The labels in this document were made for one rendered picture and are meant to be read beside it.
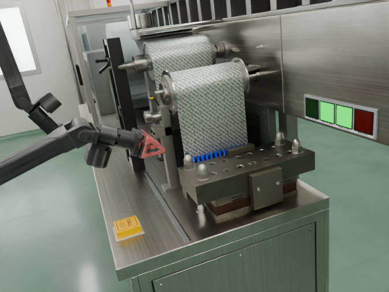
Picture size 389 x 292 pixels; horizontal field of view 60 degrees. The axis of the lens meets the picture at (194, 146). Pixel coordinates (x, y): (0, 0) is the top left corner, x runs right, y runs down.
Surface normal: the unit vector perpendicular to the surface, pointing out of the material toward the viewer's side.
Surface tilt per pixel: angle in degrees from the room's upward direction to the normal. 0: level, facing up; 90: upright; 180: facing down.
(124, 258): 0
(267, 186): 90
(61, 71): 90
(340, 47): 90
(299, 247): 90
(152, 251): 0
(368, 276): 0
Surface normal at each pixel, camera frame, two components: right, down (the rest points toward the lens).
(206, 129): 0.35, 0.27
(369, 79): -0.93, 0.23
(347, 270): -0.13, -0.93
